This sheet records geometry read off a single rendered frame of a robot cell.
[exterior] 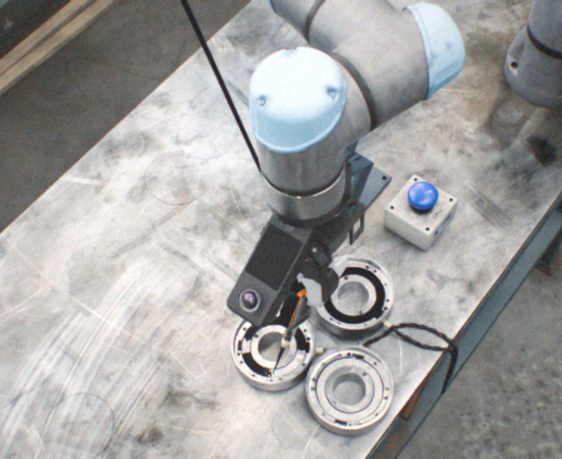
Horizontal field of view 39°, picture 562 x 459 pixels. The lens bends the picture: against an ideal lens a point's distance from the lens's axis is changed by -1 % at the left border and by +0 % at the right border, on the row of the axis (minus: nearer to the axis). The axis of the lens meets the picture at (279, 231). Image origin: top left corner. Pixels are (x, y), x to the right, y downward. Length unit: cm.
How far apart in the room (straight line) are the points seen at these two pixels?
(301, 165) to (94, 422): 51
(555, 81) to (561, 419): 90
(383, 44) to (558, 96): 61
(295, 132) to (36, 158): 175
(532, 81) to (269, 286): 62
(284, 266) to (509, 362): 122
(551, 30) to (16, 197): 153
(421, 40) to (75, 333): 63
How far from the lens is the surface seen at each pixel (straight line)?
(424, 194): 104
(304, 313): 92
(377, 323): 99
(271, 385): 97
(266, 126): 62
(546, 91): 123
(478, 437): 184
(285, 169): 65
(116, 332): 107
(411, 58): 66
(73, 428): 104
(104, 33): 257
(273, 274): 75
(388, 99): 66
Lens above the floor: 175
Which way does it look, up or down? 59 degrees down
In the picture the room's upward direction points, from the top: 8 degrees counter-clockwise
